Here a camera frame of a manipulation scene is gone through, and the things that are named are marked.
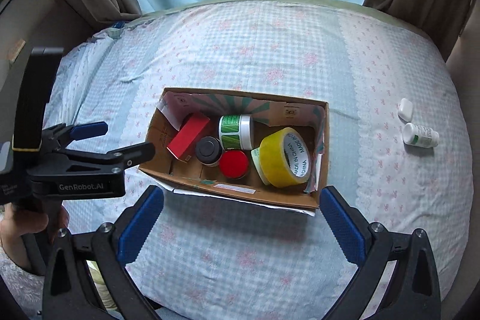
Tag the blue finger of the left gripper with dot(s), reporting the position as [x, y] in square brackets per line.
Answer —
[114, 162]
[62, 135]

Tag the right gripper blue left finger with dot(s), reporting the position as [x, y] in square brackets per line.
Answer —
[69, 291]

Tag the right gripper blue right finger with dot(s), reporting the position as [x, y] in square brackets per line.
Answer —
[413, 290]

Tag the red Marubi carton box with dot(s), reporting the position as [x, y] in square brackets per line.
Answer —
[194, 127]

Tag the small red lid jar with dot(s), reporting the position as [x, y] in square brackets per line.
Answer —
[234, 164]

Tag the white supplement bottle green label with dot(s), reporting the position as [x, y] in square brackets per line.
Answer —
[420, 136]

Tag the green jar white lid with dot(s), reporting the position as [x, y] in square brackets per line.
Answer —
[236, 132]

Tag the white earbuds case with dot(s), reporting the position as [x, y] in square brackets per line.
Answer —
[405, 110]

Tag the yellow packing tape roll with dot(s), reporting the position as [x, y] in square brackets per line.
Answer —
[285, 159]

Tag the person's left hand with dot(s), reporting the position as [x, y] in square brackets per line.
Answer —
[14, 225]

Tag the black lid jar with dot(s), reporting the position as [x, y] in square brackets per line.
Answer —
[208, 151]

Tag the pale green cream jar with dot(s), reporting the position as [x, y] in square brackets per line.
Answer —
[255, 156]

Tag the brown cardboard box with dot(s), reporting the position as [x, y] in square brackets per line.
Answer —
[270, 114]

